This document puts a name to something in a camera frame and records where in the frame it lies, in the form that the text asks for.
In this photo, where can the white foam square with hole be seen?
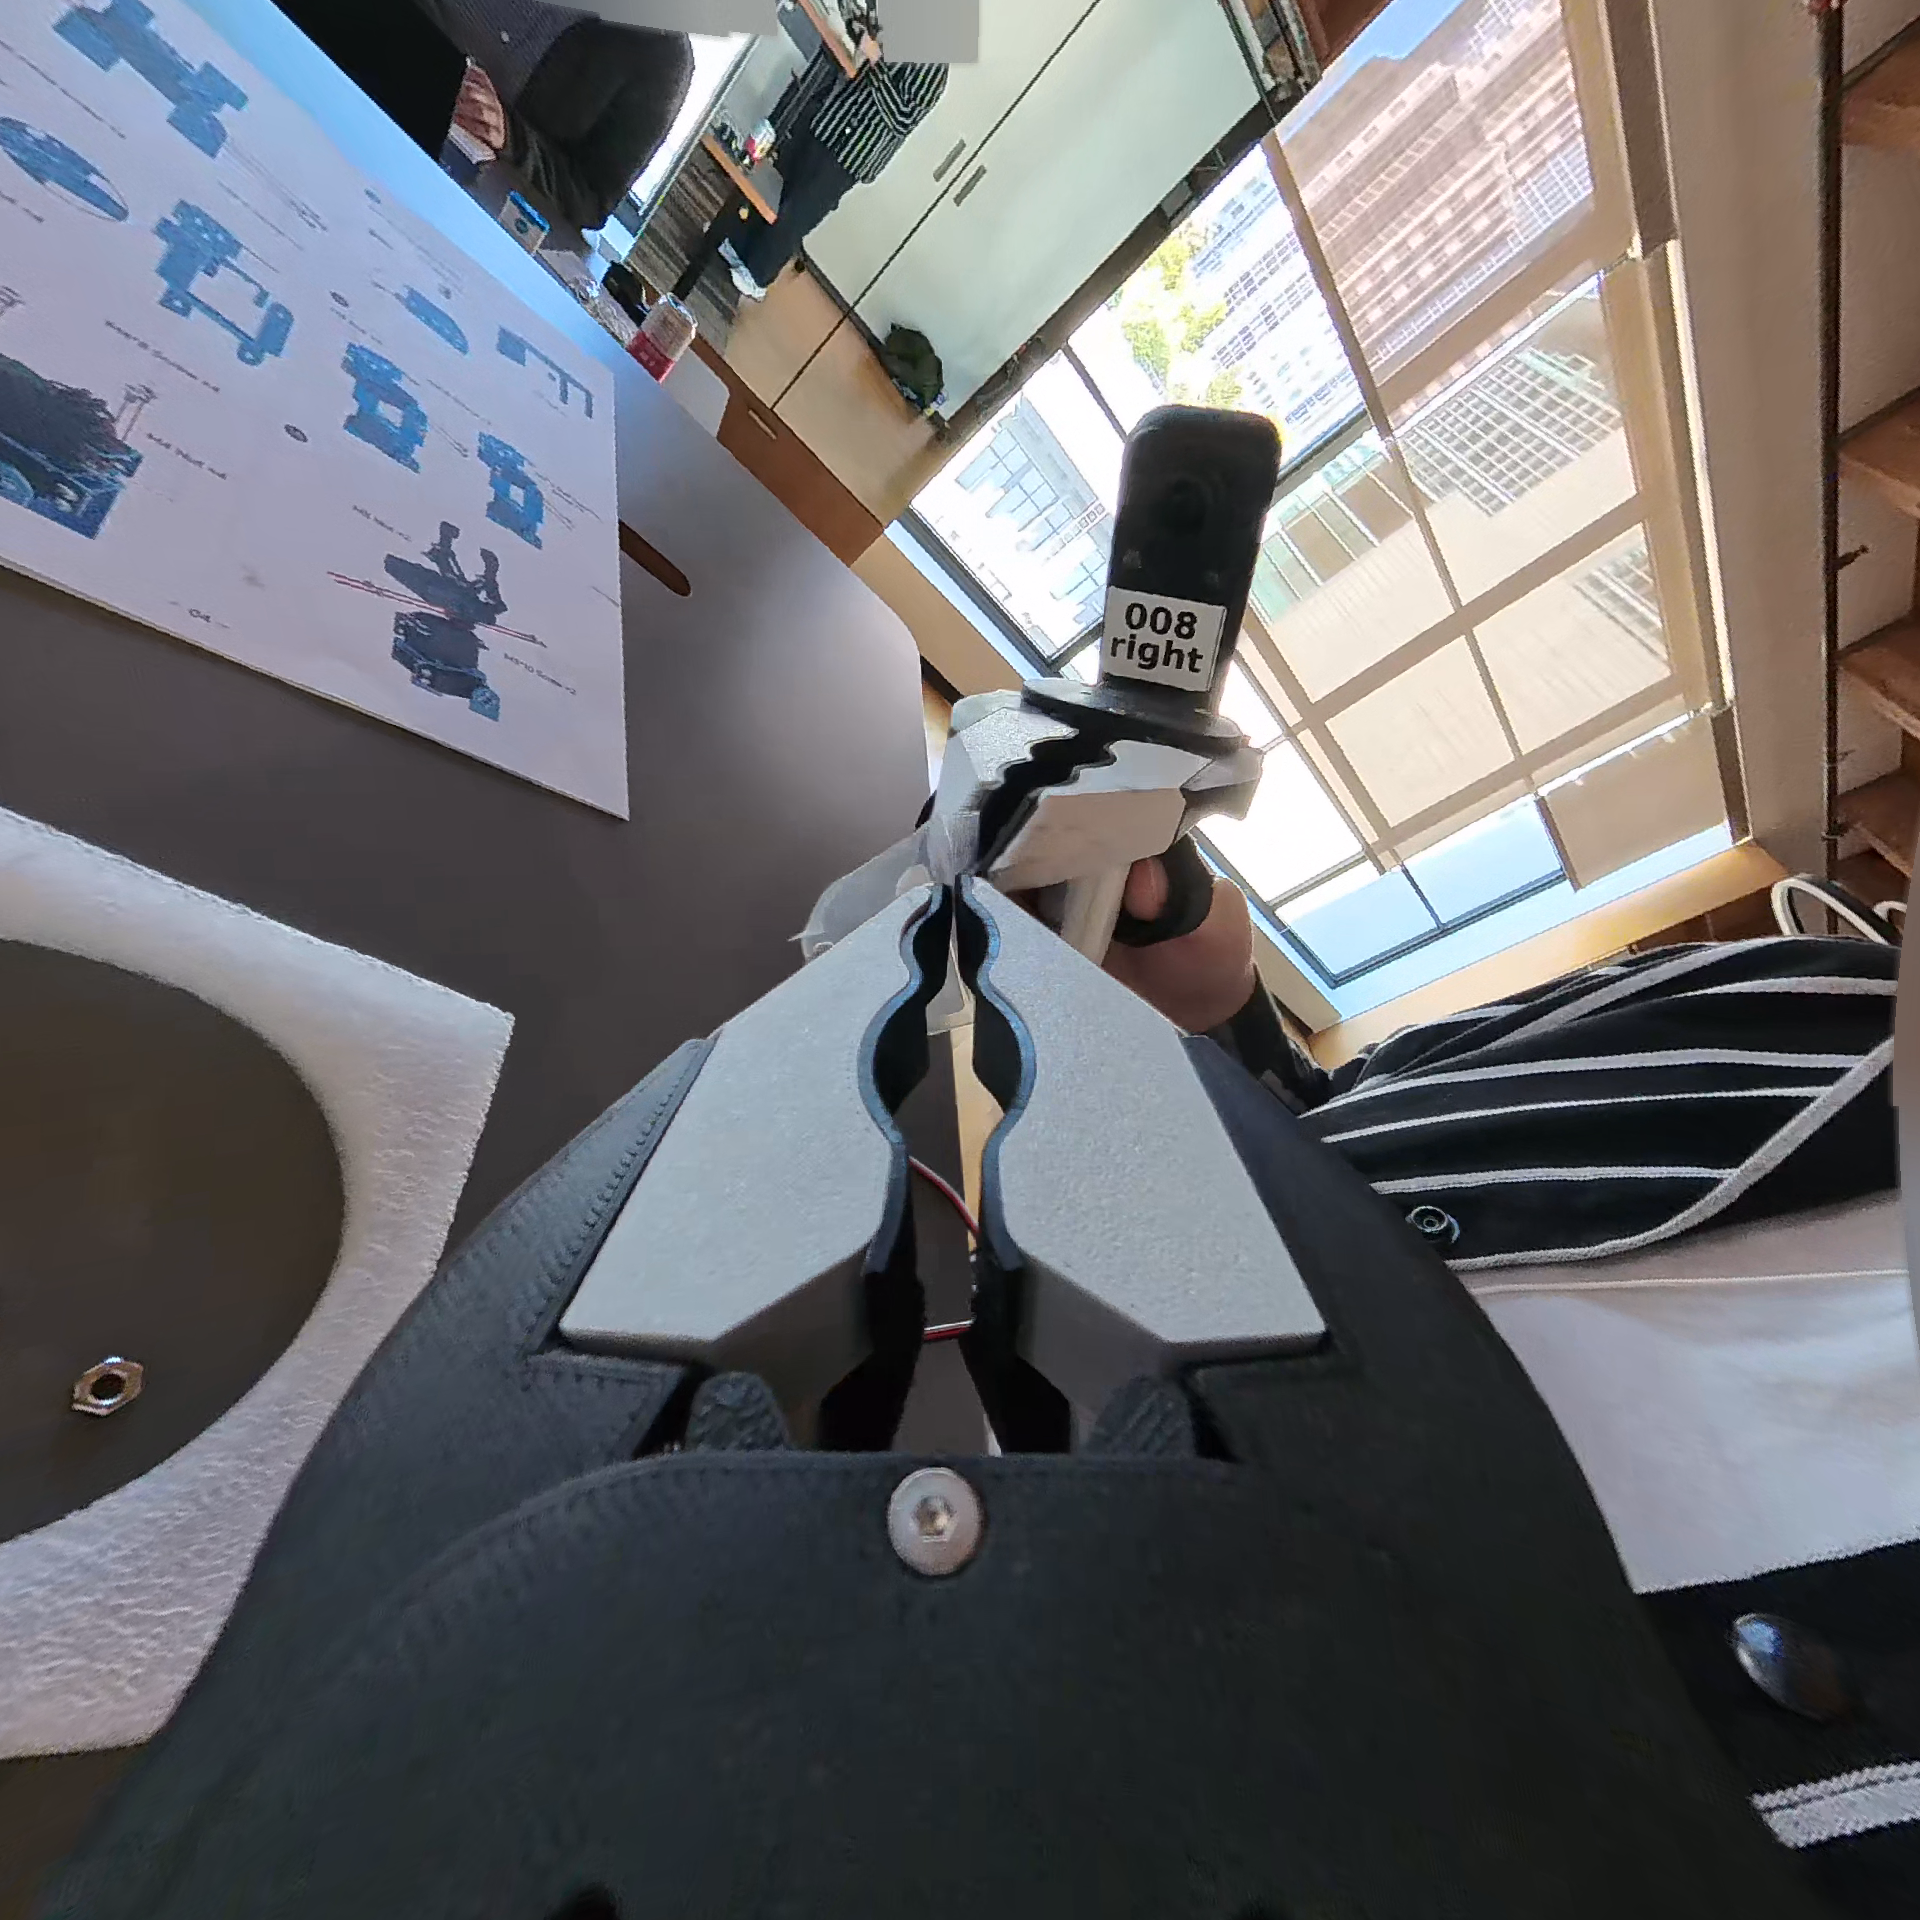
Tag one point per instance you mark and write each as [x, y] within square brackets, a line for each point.
[406, 1081]

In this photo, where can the silver hex nut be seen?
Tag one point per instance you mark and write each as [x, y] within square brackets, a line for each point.
[106, 1385]

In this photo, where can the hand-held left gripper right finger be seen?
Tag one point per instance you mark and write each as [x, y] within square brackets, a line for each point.
[1155, 1202]

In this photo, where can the small blue and white box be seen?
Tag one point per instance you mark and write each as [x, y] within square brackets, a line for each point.
[525, 215]

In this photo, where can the person's right hand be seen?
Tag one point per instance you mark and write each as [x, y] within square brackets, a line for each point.
[1201, 975]

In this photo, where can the person's right forearm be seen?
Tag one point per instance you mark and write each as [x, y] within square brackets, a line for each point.
[1277, 1051]

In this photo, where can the wooden low cabinet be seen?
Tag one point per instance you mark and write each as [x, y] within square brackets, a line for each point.
[826, 406]

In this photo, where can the dark green bag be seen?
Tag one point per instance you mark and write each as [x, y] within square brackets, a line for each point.
[913, 369]

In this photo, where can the person's striped black shirt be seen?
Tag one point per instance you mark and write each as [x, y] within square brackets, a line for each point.
[1652, 1081]

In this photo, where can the open instruction booklet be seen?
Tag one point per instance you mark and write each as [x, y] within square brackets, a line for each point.
[300, 301]

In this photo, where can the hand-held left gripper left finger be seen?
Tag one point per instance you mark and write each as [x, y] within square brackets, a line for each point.
[735, 1202]

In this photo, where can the clear bag of short screws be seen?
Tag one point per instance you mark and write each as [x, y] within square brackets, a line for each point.
[862, 901]

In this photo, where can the red can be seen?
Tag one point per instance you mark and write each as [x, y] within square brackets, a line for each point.
[663, 339]

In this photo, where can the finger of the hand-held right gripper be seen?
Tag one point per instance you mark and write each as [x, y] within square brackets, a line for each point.
[1103, 819]
[985, 764]

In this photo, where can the beige window blind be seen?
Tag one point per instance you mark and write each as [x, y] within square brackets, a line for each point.
[1530, 571]
[1426, 149]
[1635, 811]

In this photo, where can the dark desk with wooden edge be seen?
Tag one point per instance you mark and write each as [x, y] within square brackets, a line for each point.
[599, 324]
[750, 750]

